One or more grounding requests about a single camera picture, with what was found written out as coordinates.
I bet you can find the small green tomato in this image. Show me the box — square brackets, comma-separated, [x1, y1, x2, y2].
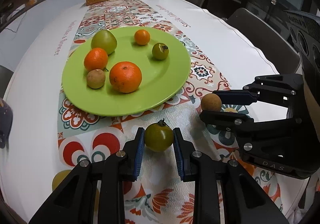
[144, 119, 174, 152]

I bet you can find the small green persimmon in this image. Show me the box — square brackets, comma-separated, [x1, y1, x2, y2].
[152, 43, 169, 60]

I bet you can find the large orange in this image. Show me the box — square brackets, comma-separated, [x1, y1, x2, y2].
[109, 61, 142, 93]

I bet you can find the brown round longan fruit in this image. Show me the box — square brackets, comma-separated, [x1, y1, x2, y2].
[86, 69, 106, 89]

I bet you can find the small orange mandarin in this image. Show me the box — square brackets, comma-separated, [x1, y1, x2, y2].
[134, 30, 151, 46]

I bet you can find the orange tangerine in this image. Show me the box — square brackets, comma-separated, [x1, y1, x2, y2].
[84, 47, 108, 71]

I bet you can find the green apple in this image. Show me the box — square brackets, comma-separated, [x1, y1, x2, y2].
[91, 30, 117, 55]

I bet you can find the patterned floral table runner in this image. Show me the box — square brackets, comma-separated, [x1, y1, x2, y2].
[57, 0, 278, 223]

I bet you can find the grey chair right near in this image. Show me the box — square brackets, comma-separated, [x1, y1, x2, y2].
[226, 8, 300, 74]

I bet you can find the dark blue mug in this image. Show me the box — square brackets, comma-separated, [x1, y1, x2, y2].
[0, 98, 13, 149]

